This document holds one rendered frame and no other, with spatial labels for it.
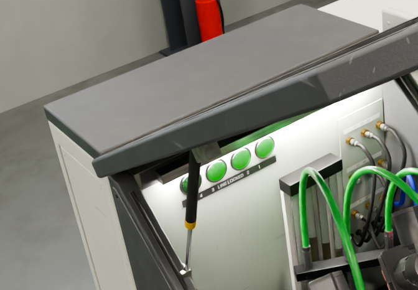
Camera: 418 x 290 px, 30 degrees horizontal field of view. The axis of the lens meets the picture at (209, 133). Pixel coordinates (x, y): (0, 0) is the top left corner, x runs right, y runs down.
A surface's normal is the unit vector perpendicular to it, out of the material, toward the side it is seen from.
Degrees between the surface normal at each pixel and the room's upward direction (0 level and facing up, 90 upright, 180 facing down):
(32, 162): 0
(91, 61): 90
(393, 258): 45
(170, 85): 0
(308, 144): 90
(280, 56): 0
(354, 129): 90
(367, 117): 90
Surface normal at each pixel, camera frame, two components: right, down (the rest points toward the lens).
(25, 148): -0.15, -0.86
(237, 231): 0.54, 0.34
